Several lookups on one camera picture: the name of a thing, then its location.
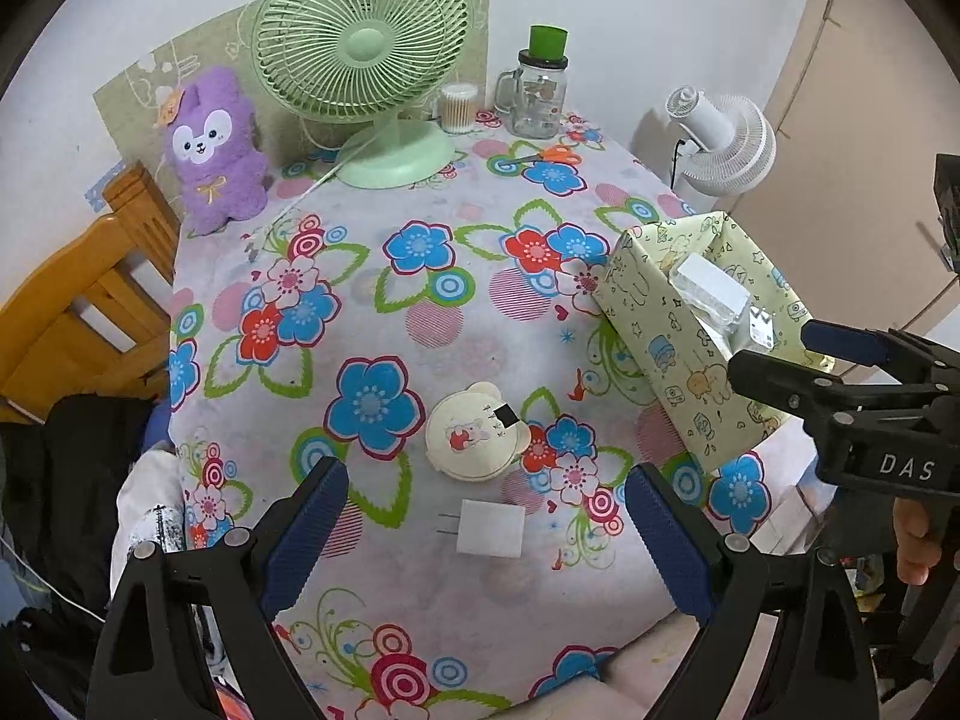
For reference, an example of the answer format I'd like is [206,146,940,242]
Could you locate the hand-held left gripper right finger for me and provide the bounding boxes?
[625,463,878,720]

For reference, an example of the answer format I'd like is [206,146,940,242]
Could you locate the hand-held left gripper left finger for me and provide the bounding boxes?
[86,457,350,720]

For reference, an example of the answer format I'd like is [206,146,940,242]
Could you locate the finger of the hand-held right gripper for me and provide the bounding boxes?
[799,319,960,391]
[727,348,960,422]

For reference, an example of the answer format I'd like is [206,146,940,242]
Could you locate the green printed fabric storage box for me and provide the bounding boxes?
[592,210,842,464]

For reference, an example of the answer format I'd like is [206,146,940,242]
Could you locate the white plug charger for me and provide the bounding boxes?
[437,499,527,560]

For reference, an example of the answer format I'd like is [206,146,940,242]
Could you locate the person's right hand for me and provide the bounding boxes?
[892,499,946,587]

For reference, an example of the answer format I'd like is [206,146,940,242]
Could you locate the translucent white plastic box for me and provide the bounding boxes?
[666,253,752,340]

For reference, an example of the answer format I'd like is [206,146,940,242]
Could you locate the pale cardboard box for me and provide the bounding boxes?
[750,476,838,560]

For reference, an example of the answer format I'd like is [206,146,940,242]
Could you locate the white printed cloth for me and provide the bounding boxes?
[111,448,230,695]

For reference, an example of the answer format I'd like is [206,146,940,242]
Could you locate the dark box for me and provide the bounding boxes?
[932,153,960,272]

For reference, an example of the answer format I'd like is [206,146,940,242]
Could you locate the cream bear-shaped compact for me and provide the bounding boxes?
[424,382,530,483]

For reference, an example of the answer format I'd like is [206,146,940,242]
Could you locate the white fan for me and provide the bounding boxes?
[666,86,778,197]

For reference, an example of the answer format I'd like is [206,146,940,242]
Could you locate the dark cloth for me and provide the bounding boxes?
[0,394,162,720]

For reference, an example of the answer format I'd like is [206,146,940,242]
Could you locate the beige door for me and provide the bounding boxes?
[750,0,960,380]

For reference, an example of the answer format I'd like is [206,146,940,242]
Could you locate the wooden chair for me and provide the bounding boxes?
[0,161,182,426]

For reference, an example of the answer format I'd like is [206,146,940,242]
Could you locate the glass mug jar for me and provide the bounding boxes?
[493,52,568,140]

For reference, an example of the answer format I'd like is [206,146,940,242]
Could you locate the purple plush toy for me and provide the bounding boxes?
[156,66,269,238]

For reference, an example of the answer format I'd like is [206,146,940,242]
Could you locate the green plastic cup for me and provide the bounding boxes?
[527,25,569,62]

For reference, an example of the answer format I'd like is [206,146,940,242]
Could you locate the cotton swab container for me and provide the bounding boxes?
[439,82,481,137]

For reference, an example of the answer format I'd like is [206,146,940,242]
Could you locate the green desk fan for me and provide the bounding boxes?
[251,0,475,191]

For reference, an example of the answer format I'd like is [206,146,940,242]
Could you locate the orange handled scissors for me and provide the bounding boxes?
[514,145,583,167]

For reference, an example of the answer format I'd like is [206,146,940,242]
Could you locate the white fan cord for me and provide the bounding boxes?
[246,124,383,250]

